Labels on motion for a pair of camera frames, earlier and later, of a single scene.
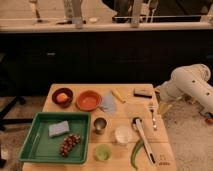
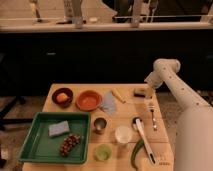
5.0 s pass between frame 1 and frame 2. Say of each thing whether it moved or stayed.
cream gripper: moved
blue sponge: stayed
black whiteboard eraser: stayed
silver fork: stayed
